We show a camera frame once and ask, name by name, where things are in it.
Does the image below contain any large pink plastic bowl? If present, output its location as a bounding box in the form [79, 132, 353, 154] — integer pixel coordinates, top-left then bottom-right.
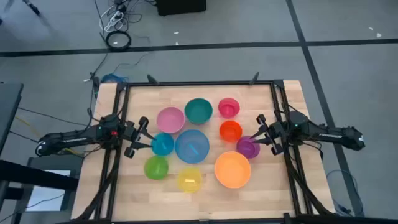
[155, 106, 186, 134]

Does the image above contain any large orange plastic bowl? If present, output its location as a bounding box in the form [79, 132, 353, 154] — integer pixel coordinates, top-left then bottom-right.
[214, 151, 252, 189]

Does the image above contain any coiled blue cable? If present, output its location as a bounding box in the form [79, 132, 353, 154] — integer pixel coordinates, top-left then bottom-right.
[99, 73, 129, 85]

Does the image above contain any small magenta plastic bowl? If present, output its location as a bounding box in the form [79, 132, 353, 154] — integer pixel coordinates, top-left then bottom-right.
[218, 97, 241, 119]

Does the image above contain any black beam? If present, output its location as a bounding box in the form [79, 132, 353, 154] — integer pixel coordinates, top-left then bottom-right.
[0, 159, 80, 192]

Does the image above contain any black floor cable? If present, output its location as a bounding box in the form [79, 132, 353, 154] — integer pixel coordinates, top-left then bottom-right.
[82, 49, 110, 83]

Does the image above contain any thin blue floor cable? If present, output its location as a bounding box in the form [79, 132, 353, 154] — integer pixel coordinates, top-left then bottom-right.
[325, 169, 365, 218]

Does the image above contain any black tripod leg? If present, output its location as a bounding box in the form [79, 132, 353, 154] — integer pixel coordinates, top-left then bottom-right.
[21, 0, 42, 17]

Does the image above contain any small cyan plastic bowl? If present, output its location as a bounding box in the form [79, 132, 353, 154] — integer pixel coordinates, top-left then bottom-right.
[150, 132, 175, 157]

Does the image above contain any black aluminium table frame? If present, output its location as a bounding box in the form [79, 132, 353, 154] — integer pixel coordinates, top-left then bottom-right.
[58, 72, 398, 224]

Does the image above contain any white power strip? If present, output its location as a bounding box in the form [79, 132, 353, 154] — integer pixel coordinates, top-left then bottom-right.
[103, 10, 126, 33]

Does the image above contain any black box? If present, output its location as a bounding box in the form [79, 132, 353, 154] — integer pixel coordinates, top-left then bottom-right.
[155, 0, 207, 17]

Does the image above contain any small green plastic bowl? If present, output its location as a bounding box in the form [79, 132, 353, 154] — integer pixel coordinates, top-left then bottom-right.
[143, 155, 170, 181]

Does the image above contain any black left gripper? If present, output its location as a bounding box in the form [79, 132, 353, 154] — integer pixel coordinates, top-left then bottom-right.
[123, 116, 157, 158]

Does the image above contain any small yellow plastic bowl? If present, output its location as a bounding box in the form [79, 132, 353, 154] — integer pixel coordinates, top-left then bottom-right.
[176, 167, 203, 194]

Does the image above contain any coiled black cable ring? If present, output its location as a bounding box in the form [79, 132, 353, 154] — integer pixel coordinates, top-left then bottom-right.
[105, 30, 132, 52]

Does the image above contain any small red-orange plastic bowl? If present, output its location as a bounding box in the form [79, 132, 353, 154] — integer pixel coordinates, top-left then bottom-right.
[219, 120, 243, 144]

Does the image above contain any grey metal stand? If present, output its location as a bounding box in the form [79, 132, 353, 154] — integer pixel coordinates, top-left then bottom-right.
[11, 154, 84, 224]

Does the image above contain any large blue plastic bowl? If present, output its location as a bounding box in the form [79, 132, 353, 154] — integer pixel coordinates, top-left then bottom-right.
[174, 129, 211, 165]

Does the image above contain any small purple plastic bowl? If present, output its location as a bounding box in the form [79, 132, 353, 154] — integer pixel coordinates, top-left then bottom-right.
[236, 135, 261, 160]

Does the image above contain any yellow cable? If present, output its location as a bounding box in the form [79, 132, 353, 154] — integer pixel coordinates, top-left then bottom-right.
[14, 114, 42, 138]

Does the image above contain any dark grey desk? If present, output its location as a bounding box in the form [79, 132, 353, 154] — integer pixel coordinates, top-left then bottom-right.
[0, 82, 24, 156]

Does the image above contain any black device with green light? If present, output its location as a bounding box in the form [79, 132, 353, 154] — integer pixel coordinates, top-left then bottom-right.
[92, 75, 101, 96]

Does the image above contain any large teal plastic bowl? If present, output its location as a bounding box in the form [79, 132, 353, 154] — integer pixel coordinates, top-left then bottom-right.
[183, 98, 214, 125]

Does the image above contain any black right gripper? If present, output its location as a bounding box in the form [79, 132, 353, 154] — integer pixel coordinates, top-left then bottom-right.
[249, 113, 285, 157]

